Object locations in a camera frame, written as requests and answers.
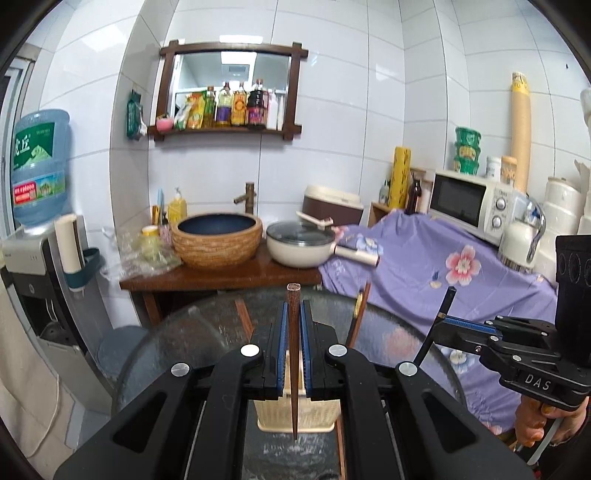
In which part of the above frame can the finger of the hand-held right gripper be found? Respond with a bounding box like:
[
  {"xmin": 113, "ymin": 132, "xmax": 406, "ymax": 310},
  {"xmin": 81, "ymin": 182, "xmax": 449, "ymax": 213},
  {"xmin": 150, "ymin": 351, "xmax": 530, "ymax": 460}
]
[{"xmin": 431, "ymin": 314, "xmax": 499, "ymax": 355}]

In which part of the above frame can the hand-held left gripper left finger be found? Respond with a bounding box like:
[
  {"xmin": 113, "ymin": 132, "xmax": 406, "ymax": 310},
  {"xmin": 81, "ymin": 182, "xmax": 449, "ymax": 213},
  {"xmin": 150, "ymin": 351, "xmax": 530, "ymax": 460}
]
[{"xmin": 53, "ymin": 300, "xmax": 291, "ymax": 480}]

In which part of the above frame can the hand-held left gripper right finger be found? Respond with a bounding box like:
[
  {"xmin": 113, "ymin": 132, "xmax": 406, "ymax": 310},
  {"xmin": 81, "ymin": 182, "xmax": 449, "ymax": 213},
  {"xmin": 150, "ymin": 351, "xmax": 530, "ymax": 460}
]
[{"xmin": 299, "ymin": 300, "xmax": 536, "ymax": 480}]

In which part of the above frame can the black chopstick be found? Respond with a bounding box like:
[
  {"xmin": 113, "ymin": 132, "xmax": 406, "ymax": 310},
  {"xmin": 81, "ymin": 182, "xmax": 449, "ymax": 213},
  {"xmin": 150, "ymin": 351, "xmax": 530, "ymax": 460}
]
[{"xmin": 412, "ymin": 286, "xmax": 457, "ymax": 366}]

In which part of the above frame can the dark brown wooden chopstick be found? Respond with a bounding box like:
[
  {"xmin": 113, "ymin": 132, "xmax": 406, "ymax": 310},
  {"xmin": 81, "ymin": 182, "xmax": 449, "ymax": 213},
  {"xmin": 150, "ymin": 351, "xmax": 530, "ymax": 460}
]
[{"xmin": 286, "ymin": 283, "xmax": 303, "ymax": 441}]

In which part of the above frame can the cream plastic utensil basket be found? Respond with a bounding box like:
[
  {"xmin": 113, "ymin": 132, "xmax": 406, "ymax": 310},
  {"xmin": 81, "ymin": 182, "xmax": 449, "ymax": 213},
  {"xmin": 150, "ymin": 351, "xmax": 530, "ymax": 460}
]
[{"xmin": 253, "ymin": 351, "xmax": 342, "ymax": 433}]

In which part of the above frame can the person's right hand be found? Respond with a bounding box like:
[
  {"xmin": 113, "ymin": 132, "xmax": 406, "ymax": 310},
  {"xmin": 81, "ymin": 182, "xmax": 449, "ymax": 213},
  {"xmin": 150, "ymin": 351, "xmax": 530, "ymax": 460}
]
[{"xmin": 515, "ymin": 398, "xmax": 563, "ymax": 445}]

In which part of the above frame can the yellow tipped chopstick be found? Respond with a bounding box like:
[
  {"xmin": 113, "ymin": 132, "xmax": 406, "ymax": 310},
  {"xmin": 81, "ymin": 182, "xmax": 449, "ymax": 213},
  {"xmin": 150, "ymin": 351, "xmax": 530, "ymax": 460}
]
[{"xmin": 346, "ymin": 290, "xmax": 365, "ymax": 349}]

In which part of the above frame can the purple floral cloth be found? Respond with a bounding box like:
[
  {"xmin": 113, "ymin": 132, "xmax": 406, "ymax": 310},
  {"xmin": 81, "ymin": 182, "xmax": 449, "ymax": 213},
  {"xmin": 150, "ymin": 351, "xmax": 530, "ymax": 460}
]
[{"xmin": 318, "ymin": 210, "xmax": 561, "ymax": 437}]

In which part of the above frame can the white electric kettle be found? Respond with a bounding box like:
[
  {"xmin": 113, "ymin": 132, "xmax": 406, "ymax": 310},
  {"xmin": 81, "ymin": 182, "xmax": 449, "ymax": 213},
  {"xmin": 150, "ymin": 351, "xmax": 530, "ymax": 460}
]
[{"xmin": 498, "ymin": 215, "xmax": 548, "ymax": 273}]

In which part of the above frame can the reddish brown chopstick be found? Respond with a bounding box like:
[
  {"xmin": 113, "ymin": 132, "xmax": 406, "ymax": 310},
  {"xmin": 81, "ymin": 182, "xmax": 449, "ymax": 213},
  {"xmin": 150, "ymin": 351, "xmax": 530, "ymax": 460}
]
[{"xmin": 358, "ymin": 282, "xmax": 372, "ymax": 324}]

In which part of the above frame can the stack of white rolls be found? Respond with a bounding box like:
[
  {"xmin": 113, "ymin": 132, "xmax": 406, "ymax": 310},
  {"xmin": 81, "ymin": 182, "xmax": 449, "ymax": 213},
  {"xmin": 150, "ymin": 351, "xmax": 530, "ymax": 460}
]
[{"xmin": 536, "ymin": 175, "xmax": 589, "ymax": 282}]

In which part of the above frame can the cream cooking pot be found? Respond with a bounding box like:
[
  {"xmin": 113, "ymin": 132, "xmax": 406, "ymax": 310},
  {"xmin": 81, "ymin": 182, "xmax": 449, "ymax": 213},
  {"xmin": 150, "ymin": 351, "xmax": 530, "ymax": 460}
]
[{"xmin": 266, "ymin": 233, "xmax": 380, "ymax": 269}]

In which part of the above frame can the clear plastic bottle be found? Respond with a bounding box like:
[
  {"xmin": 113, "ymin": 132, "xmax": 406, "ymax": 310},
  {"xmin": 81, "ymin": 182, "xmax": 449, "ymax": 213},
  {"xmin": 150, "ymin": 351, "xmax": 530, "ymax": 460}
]
[{"xmin": 512, "ymin": 191, "xmax": 546, "ymax": 227}]

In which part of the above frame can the dark wooden vanity table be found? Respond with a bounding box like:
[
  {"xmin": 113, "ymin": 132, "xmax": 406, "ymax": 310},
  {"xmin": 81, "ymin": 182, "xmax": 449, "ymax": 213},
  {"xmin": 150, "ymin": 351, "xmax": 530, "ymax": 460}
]
[{"xmin": 119, "ymin": 244, "xmax": 322, "ymax": 326}]

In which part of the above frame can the glass pot lid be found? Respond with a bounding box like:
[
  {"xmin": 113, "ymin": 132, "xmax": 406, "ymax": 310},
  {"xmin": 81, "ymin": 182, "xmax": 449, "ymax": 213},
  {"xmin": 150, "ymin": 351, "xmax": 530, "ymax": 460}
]
[{"xmin": 267, "ymin": 220, "xmax": 337, "ymax": 245}]

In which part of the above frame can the woven pattern wash basin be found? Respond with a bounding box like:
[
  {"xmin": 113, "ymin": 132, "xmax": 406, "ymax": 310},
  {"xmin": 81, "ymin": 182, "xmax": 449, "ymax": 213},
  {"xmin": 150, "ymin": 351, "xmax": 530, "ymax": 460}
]
[{"xmin": 171, "ymin": 212, "xmax": 263, "ymax": 269}]

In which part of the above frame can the white microwave oven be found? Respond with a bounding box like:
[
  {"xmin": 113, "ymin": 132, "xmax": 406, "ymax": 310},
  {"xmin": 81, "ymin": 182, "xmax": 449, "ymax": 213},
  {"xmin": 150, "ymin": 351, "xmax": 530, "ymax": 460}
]
[{"xmin": 428, "ymin": 168, "xmax": 527, "ymax": 247}]

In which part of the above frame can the brown glass bottle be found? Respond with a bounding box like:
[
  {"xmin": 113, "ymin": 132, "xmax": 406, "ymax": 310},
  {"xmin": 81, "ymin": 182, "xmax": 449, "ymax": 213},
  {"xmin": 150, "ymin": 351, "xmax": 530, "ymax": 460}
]
[{"xmin": 405, "ymin": 172, "xmax": 423, "ymax": 215}]

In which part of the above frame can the wooden box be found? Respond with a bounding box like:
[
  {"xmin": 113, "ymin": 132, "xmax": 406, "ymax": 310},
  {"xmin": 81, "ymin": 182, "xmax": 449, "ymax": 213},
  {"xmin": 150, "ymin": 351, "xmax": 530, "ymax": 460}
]
[{"xmin": 367, "ymin": 167, "xmax": 435, "ymax": 228}]

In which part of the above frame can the brown white rice cooker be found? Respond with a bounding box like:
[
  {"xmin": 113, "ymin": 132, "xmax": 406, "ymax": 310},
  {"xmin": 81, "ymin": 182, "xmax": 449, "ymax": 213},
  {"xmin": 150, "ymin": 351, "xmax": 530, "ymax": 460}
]
[{"xmin": 302, "ymin": 185, "xmax": 365, "ymax": 227}]

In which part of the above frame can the bronze faucet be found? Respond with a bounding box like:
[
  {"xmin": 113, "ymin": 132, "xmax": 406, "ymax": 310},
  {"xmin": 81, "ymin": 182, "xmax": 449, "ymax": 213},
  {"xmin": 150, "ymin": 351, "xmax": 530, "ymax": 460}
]
[{"xmin": 233, "ymin": 182, "xmax": 256, "ymax": 214}]

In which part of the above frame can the yellow wrap roll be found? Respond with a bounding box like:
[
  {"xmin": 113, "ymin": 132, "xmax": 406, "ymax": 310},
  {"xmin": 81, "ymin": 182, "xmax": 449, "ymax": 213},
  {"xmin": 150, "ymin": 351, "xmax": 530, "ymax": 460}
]
[{"xmin": 387, "ymin": 147, "xmax": 413, "ymax": 209}]

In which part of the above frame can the grey blue trash bin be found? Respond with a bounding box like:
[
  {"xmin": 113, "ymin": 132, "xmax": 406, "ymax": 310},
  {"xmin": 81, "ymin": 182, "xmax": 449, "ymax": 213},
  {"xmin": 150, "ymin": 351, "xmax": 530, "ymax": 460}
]
[{"xmin": 97, "ymin": 325, "xmax": 148, "ymax": 384}]

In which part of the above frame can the clear plastic bag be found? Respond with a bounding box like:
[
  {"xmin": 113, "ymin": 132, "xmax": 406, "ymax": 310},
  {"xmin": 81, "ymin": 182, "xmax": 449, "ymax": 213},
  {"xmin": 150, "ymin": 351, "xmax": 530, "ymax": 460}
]
[{"xmin": 99, "ymin": 226, "xmax": 183, "ymax": 280}]

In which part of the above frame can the tall cardboard tube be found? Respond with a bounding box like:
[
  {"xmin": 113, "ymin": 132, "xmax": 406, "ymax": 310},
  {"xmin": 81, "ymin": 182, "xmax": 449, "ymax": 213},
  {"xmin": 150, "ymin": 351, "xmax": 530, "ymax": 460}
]
[{"xmin": 509, "ymin": 71, "xmax": 533, "ymax": 195}]

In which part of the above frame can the yellow soap pump bottle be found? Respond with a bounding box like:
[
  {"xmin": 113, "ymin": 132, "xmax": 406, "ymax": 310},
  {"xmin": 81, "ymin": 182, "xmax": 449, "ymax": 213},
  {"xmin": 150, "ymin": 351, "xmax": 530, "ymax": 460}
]
[{"xmin": 167, "ymin": 187, "xmax": 188, "ymax": 224}]

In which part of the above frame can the teal plastic holder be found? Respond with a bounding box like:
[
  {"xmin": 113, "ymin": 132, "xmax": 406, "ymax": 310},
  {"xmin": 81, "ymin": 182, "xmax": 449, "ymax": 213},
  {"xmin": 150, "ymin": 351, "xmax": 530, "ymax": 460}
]
[{"xmin": 62, "ymin": 248, "xmax": 101, "ymax": 291}]

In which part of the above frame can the white bottle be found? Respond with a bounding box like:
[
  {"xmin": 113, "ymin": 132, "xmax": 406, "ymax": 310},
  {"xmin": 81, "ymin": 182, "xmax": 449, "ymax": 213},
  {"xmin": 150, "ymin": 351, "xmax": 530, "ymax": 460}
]
[{"xmin": 267, "ymin": 88, "xmax": 287, "ymax": 131}]

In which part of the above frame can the dark soy sauce bottle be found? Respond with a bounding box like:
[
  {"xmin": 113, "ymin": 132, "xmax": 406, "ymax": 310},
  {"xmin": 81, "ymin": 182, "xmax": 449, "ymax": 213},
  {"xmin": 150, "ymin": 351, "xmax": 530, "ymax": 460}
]
[{"xmin": 246, "ymin": 78, "xmax": 269, "ymax": 131}]

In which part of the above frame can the orange label bottle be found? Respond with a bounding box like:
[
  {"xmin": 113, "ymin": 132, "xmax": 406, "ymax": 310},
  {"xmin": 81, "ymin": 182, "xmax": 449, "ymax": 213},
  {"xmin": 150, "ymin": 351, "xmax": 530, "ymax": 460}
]
[{"xmin": 231, "ymin": 82, "xmax": 247, "ymax": 127}]

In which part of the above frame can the purple label bottle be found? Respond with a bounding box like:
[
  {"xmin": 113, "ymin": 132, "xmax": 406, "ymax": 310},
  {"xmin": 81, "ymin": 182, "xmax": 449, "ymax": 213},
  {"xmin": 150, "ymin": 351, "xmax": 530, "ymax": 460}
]
[{"xmin": 215, "ymin": 82, "xmax": 233, "ymax": 127}]

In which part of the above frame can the yellow cooking oil bottle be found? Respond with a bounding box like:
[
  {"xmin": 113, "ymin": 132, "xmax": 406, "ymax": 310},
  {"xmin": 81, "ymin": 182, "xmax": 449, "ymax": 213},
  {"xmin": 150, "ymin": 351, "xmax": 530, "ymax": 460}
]
[{"xmin": 203, "ymin": 86, "xmax": 217, "ymax": 129}]

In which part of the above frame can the yellow snack packet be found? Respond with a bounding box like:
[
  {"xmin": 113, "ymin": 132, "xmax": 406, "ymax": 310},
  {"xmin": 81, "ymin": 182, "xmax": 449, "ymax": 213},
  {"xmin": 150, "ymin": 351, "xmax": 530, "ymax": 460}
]
[{"xmin": 185, "ymin": 91, "xmax": 207, "ymax": 130}]

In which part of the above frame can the white water dispenser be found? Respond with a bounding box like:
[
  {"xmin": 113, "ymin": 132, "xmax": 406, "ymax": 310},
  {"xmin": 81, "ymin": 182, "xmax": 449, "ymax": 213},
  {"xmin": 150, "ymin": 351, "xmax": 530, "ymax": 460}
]
[{"xmin": 0, "ymin": 217, "xmax": 114, "ymax": 411}]

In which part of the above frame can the green hanging packet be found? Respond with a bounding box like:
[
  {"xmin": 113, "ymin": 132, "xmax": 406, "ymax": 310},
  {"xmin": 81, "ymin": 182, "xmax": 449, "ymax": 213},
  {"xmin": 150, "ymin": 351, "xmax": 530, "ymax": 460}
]
[{"xmin": 126, "ymin": 89, "xmax": 145, "ymax": 139}]

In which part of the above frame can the wooden framed mirror shelf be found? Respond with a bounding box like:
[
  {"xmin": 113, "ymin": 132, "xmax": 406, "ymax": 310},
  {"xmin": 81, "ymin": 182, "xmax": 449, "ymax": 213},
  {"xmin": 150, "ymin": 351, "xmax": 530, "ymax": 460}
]
[{"xmin": 147, "ymin": 40, "xmax": 309, "ymax": 141}]

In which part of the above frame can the blue water jug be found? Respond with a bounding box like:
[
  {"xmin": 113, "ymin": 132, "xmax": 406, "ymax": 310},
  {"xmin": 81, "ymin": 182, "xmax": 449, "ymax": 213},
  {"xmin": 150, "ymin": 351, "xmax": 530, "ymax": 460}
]
[{"xmin": 11, "ymin": 109, "xmax": 71, "ymax": 234}]

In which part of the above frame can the window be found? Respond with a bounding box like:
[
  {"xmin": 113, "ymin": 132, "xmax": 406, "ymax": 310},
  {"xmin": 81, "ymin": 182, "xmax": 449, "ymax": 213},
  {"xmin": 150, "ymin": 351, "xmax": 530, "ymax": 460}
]
[{"xmin": 0, "ymin": 55, "xmax": 35, "ymax": 232}]

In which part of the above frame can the white cable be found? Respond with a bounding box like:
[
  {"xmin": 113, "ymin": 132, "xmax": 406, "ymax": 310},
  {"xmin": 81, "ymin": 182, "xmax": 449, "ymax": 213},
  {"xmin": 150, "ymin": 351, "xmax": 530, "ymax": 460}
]
[{"xmin": 525, "ymin": 415, "xmax": 563, "ymax": 465}]

